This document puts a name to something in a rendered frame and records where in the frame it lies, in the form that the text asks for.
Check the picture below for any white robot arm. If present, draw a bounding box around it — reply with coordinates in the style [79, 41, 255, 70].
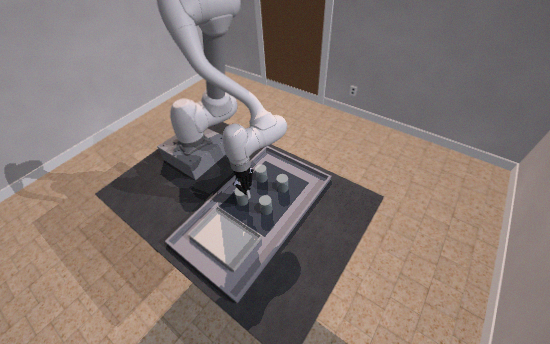
[157, 0, 287, 172]

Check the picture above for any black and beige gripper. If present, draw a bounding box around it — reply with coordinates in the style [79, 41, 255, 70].
[233, 167, 254, 199]

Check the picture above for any clear glass cylinder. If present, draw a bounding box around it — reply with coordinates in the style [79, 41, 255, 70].
[234, 188, 249, 206]
[259, 195, 272, 215]
[276, 174, 288, 193]
[255, 164, 267, 183]

